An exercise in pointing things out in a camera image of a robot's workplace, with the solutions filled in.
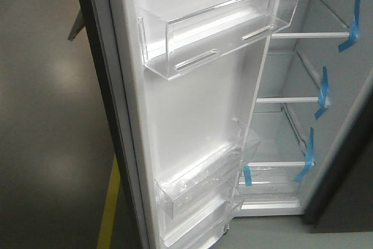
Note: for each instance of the white fridge door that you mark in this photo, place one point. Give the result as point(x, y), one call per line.
point(166, 125)

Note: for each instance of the glass fridge shelf lower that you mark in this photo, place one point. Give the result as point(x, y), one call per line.
point(289, 78)

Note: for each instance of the glass fridge shelf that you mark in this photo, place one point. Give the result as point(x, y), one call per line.
point(289, 78)
point(314, 19)

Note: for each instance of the dark grey fridge body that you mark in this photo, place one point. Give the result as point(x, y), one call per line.
point(280, 132)

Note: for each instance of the glass fridge shelf upper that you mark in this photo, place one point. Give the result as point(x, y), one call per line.
point(314, 19)

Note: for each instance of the upper clear door bin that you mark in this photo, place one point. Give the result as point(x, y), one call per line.
point(178, 36)

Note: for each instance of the clear door bin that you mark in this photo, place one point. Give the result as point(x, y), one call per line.
point(178, 36)
point(181, 193)
point(205, 230)

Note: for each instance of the middle clear door bin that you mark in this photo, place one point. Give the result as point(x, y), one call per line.
point(181, 193)

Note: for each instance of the blue tape strip left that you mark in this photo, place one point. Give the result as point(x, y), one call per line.
point(247, 175)

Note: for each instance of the blue tape strip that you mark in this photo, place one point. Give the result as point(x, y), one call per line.
point(309, 158)
point(247, 175)

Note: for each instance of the clear crisper drawer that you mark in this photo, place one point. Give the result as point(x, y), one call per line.
point(272, 182)

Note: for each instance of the lower clear door bin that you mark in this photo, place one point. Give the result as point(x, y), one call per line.
point(205, 230)

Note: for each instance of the blue tape strip right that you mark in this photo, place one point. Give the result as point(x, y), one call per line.
point(309, 158)

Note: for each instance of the blue tape middle shelf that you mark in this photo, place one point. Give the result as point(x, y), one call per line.
point(323, 95)

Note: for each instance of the blue tape shelf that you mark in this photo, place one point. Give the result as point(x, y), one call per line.
point(323, 95)
point(354, 29)

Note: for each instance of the yellow floor tape line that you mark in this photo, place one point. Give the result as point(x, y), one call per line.
point(110, 235)

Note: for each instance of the blue tape upper shelf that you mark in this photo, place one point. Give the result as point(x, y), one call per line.
point(354, 29)

